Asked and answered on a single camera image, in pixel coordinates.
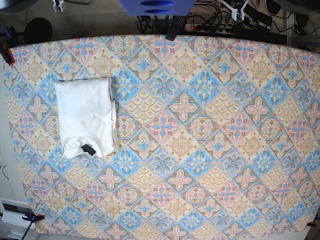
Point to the white printed T-shirt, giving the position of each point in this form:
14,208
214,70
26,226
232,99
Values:
87,117

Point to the colourful patterned tablecloth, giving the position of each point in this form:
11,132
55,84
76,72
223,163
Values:
219,138

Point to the black remote-like device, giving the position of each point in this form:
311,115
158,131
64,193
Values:
178,22

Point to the blue plastic box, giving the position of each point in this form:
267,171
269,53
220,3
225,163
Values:
157,7

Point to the round black floor object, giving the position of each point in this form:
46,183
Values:
38,30

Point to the orange black clamp left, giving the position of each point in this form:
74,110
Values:
33,218

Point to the orange black clamp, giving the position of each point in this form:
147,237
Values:
311,224
33,218

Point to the red blue clamp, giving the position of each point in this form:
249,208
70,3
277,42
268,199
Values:
5,48

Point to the orange black clamp right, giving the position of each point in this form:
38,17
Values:
311,224

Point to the black power strip red switch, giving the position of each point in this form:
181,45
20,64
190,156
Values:
208,28

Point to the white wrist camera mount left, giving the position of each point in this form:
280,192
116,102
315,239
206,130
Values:
236,7

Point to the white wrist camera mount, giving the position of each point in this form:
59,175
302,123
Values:
58,5
236,7

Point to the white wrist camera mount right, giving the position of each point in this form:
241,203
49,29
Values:
58,5

